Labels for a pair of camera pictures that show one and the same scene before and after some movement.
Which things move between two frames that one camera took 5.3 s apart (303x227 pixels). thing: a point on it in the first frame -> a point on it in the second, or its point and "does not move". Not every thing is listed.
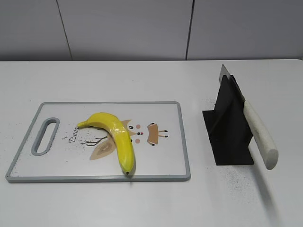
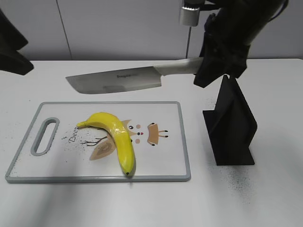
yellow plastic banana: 121,135 does not move
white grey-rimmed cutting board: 159,131 does not move
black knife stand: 227,126 does not move
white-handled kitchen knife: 265,146 -> 129,79
